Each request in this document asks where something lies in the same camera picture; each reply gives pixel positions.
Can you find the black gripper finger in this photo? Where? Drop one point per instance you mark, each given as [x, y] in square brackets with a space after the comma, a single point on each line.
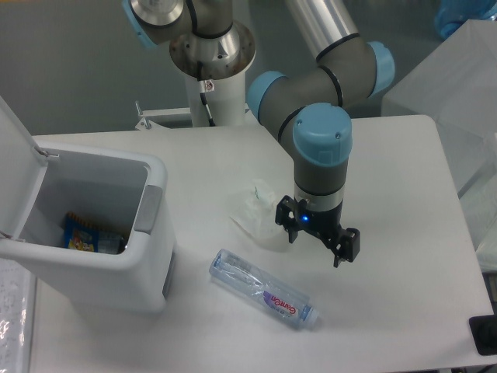
[285, 217]
[343, 242]

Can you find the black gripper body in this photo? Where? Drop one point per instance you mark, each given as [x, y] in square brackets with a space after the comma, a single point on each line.
[324, 225]

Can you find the white plastic wrapper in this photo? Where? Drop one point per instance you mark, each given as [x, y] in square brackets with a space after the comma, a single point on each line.
[253, 210]

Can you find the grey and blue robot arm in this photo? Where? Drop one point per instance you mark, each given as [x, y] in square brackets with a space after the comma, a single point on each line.
[306, 115]

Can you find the white trash can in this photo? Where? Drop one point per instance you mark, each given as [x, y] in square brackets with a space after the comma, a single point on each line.
[121, 193]

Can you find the clear crushed plastic bottle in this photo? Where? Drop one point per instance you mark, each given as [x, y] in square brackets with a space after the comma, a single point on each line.
[272, 295]

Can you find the black device at edge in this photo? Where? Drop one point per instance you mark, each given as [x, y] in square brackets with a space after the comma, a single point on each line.
[483, 329]

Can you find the translucent white box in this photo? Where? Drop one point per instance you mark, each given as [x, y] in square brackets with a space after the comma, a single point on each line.
[456, 86]

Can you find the blue snack packet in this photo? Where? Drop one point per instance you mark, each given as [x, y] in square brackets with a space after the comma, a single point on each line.
[80, 234]

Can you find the blue object top right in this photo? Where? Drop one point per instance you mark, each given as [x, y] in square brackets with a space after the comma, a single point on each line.
[451, 15]

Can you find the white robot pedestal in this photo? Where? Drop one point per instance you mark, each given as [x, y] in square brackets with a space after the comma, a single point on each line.
[213, 61]

